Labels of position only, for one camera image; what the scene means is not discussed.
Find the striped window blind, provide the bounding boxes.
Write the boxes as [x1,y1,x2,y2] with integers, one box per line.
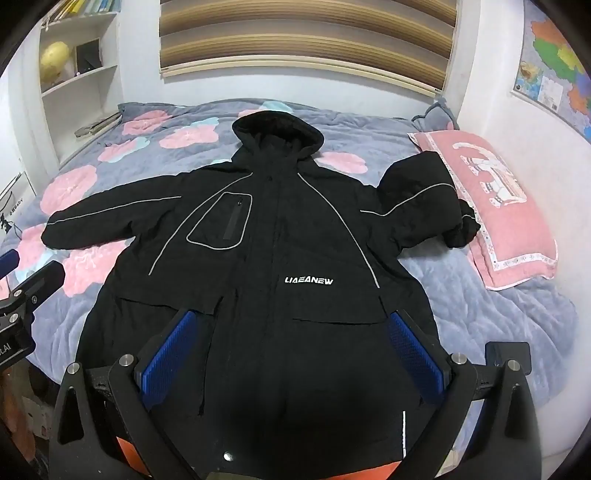
[158,0,458,97]

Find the white printed paper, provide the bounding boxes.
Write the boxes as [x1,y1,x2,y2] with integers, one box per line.
[0,171,35,232]

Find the wall map poster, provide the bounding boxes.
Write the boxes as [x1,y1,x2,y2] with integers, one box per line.
[512,0,591,139]

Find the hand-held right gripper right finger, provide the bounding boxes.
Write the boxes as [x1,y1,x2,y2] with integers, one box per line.
[387,310,548,480]

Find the grey flat object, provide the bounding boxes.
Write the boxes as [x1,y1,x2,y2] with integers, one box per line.
[75,115,122,138]

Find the pink pillow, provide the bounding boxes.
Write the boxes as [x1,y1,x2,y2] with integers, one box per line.
[407,130,558,291]

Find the grey floral blanket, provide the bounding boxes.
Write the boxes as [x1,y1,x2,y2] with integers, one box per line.
[0,99,580,444]

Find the yellow ball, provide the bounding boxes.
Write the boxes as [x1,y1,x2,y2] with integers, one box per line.
[39,41,72,84]

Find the black box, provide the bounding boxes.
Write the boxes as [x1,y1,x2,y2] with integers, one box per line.
[74,39,102,72]

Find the black hooded jacket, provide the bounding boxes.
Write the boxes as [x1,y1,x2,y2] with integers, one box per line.
[41,110,477,480]

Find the grey pillow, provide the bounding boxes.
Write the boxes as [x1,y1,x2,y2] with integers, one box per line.
[412,99,460,134]

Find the white bookshelf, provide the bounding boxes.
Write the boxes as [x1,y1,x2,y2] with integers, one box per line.
[28,0,123,139]

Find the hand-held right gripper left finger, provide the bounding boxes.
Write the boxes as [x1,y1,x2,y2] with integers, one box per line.
[47,309,199,480]

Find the row of books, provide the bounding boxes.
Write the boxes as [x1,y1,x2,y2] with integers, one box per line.
[44,0,118,21]

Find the orange pants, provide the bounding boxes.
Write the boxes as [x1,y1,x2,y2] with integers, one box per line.
[113,434,407,480]

